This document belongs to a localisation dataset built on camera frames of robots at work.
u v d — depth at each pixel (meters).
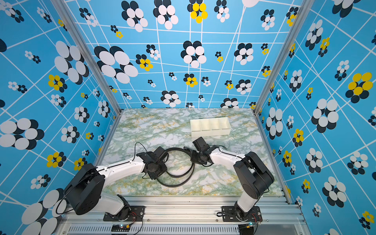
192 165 0.89
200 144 0.72
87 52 0.85
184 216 0.74
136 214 0.73
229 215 0.72
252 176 0.46
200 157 0.77
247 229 0.70
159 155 0.70
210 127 1.09
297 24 0.73
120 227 0.72
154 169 0.72
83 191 0.43
